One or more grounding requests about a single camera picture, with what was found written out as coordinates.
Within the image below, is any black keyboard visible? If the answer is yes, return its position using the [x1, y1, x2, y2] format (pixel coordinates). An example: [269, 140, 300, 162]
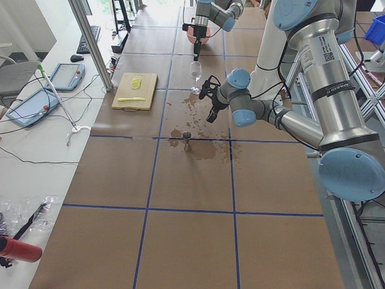
[76, 25, 102, 55]

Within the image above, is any pink bowl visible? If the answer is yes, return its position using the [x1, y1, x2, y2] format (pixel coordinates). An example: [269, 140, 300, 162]
[186, 26, 212, 47]

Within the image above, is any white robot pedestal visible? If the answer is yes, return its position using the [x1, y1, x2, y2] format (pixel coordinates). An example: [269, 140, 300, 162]
[248, 1, 286, 96]

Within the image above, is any metal rod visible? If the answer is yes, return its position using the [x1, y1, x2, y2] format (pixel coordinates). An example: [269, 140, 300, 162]
[37, 64, 91, 147]

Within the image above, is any clear plastic bag with parts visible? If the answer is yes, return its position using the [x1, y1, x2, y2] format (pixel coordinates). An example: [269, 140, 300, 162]
[1, 195, 64, 237]

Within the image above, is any blue teach pendant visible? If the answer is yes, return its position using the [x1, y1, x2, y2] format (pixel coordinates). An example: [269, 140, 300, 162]
[6, 89, 59, 127]
[49, 63, 85, 92]

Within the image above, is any wooden cutting board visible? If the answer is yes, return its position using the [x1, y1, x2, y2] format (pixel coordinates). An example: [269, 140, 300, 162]
[111, 73, 158, 111]

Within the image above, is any yellow lemon slice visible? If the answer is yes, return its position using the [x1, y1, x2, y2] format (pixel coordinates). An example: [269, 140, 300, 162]
[131, 81, 141, 90]

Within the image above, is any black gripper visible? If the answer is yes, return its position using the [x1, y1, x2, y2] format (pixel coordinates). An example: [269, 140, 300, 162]
[192, 25, 209, 60]
[206, 95, 226, 122]

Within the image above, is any black computer mouse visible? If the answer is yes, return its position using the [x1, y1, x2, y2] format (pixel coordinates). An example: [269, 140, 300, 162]
[70, 54, 84, 63]

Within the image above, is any steel double jigger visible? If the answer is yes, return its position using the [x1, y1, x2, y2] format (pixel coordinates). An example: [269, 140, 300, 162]
[182, 131, 191, 152]

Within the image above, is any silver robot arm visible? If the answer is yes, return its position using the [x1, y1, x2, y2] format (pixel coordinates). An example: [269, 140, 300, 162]
[200, 1, 384, 202]
[192, 1, 246, 61]

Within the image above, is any red metal bottle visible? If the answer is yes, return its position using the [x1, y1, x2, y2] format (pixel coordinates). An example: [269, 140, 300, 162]
[1, 236, 43, 263]

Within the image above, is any yellow plastic knife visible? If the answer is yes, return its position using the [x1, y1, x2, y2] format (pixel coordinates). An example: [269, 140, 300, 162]
[117, 97, 146, 102]

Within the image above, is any clear wine glass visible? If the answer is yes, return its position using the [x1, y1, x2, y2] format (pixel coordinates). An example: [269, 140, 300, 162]
[189, 61, 202, 95]

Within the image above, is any aluminium frame post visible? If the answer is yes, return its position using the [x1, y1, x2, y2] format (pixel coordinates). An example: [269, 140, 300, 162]
[68, 0, 114, 92]

